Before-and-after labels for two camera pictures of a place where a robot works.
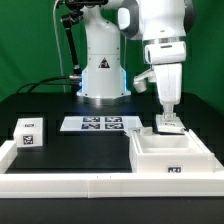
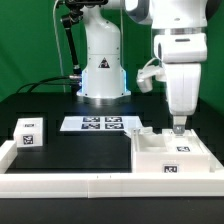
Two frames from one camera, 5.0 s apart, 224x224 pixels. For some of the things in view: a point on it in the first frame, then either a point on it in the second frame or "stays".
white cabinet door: [174, 126] to [186, 144]
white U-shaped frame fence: [106, 185] stays
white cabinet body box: [169, 153] stays
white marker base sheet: [101, 124] stays
